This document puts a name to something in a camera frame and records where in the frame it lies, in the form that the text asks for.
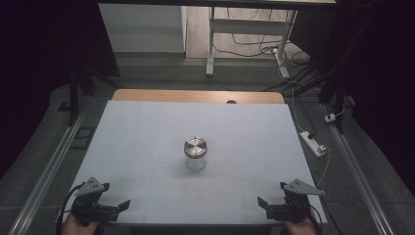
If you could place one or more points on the small white adapter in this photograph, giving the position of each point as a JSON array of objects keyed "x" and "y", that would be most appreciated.
[{"x": 330, "y": 117}]

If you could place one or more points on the person's right hand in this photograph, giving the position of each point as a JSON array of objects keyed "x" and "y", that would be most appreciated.
[{"x": 301, "y": 227}]

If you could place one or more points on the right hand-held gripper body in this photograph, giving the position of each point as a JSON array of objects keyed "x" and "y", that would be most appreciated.
[{"x": 290, "y": 207}]

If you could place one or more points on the clear glass jar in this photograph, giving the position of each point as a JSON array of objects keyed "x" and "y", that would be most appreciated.
[{"x": 196, "y": 163}]

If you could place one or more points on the dark curtain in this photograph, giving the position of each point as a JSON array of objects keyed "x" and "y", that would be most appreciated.
[
  {"x": 39, "y": 65},
  {"x": 381, "y": 81}
]

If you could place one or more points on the aluminium floor rail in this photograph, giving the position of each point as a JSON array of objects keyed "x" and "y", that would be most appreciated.
[
  {"x": 357, "y": 176},
  {"x": 49, "y": 173}
]

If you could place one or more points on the person's left hand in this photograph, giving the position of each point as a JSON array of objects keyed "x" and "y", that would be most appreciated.
[{"x": 77, "y": 227}]

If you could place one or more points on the wooden table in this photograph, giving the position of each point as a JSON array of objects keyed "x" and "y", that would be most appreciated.
[{"x": 182, "y": 96}]

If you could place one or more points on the black rectangular floor frame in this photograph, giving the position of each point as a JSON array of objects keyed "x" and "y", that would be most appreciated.
[{"x": 82, "y": 137}]

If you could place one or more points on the black metal stand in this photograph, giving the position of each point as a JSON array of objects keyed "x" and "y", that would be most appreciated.
[
  {"x": 73, "y": 98},
  {"x": 337, "y": 94}
]

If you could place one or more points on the white metal desk frame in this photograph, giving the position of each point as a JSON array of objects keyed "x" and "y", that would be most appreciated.
[{"x": 248, "y": 26}]

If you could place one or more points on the round steel jar lid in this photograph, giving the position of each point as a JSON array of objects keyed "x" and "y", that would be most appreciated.
[{"x": 195, "y": 147}]

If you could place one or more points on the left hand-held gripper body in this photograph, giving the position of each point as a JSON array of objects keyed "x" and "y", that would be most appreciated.
[{"x": 88, "y": 209}]

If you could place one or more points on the white power strip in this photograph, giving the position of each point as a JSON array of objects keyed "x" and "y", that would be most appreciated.
[{"x": 311, "y": 142}]

